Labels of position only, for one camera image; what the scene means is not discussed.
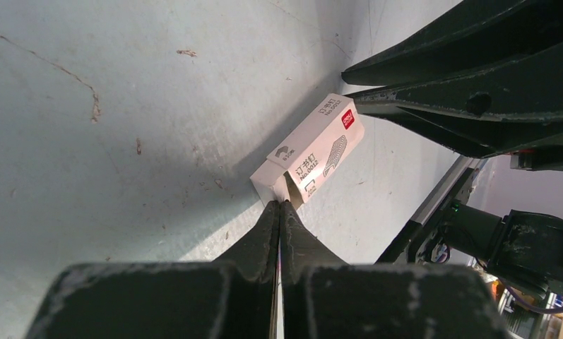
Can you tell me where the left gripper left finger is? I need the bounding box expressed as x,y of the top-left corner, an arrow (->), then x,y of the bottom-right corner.
26,201 -> 280,338

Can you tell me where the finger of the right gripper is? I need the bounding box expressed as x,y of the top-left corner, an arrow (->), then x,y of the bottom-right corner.
341,1 -> 563,86
352,42 -> 563,158

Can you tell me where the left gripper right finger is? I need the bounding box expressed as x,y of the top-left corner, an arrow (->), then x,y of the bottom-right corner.
280,201 -> 507,338

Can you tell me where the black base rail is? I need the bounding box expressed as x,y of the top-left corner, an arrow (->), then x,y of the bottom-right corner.
377,155 -> 487,263

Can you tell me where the small white staple box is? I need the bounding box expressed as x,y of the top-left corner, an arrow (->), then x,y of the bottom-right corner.
250,93 -> 365,208

